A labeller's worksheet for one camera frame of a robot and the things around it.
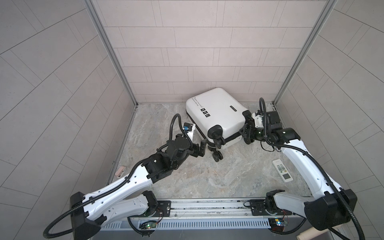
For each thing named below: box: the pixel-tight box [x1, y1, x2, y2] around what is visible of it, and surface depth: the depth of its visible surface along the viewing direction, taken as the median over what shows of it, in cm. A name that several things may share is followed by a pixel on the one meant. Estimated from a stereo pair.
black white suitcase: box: [185, 87, 247, 162], surface depth 86 cm
